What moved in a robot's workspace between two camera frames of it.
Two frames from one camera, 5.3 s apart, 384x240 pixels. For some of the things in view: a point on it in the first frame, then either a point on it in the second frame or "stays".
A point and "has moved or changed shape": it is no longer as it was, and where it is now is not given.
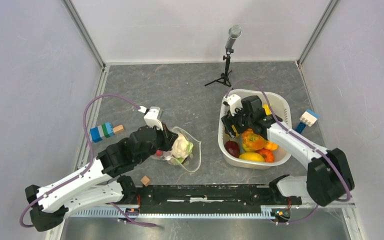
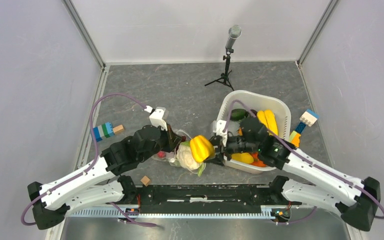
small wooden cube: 145,180 stays
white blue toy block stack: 309,117 stays
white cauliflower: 182,148 has moved or changed shape
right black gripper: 228,121 -> 218,157
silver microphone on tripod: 234,33 stays
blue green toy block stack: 106,129 stays
